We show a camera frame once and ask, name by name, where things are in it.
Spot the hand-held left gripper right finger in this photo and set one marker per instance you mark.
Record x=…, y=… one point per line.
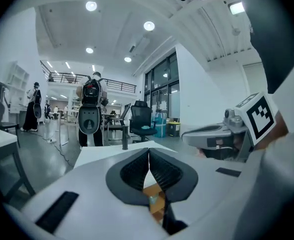
x=211, y=184

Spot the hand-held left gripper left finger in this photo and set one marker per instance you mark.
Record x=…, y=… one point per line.
x=91, y=204

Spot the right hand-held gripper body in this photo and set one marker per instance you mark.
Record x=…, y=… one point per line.
x=259, y=119

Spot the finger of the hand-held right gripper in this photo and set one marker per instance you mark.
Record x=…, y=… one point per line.
x=199, y=140
x=211, y=127

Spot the green cup with toothbrush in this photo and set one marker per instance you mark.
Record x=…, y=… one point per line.
x=153, y=199

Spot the person's right forearm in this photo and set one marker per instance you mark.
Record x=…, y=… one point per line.
x=280, y=131

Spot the blue bag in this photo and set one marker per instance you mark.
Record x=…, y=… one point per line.
x=159, y=125

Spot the teal cloth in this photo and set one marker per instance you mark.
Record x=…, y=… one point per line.
x=145, y=127

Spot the black mesh office chair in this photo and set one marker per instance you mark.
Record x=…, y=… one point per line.
x=141, y=114

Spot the glass doors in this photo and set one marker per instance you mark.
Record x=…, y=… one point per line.
x=161, y=84

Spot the white power strip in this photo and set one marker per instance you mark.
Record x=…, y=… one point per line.
x=51, y=140

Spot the black cantilever chair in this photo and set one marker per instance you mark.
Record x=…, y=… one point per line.
x=124, y=114

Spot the black oval shell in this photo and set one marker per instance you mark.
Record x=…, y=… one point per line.
x=89, y=120

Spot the person's black clothes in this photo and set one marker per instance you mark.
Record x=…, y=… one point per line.
x=279, y=34

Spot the white table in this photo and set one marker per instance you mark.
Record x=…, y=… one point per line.
x=64, y=112

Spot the black balcony railing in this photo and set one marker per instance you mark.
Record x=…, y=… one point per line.
x=116, y=84

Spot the round ceiling light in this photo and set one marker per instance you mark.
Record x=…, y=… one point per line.
x=91, y=6
x=127, y=59
x=89, y=50
x=149, y=25

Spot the rectangular ceiling light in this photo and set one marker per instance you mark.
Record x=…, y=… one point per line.
x=236, y=7

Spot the white shelf unit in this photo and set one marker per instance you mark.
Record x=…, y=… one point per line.
x=18, y=76

